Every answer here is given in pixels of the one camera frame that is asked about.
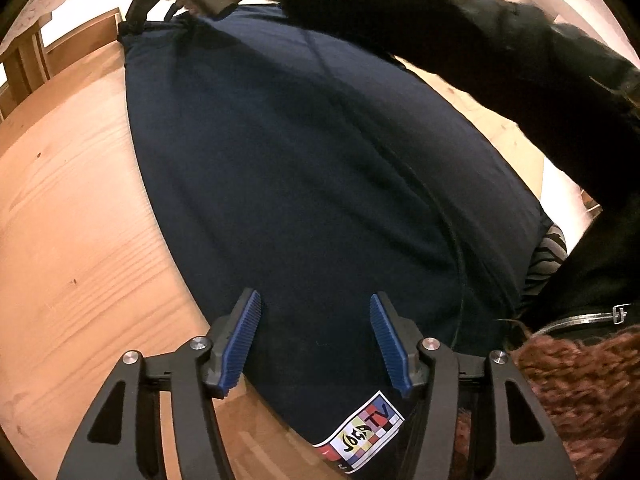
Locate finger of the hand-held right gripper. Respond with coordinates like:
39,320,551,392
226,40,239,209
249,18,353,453
117,0,176,36

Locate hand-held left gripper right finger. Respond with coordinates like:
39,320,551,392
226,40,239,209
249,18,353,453
369,291,578,480

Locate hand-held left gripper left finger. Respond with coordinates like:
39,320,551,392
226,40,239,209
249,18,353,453
56,287,262,480

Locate navy blue t-shirt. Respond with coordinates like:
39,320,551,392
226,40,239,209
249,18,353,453
122,5,556,480

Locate person's right forearm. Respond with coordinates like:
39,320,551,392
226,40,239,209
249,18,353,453
277,0,640,221

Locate wooden chair leg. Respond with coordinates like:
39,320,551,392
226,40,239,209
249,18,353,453
0,7,123,121

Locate zebra striped top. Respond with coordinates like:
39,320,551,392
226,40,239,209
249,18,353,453
517,225,568,318

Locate brown fuzzy scarf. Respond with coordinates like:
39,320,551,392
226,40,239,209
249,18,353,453
450,327,640,480

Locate black jacket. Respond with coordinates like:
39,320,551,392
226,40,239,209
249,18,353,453
520,195,640,346

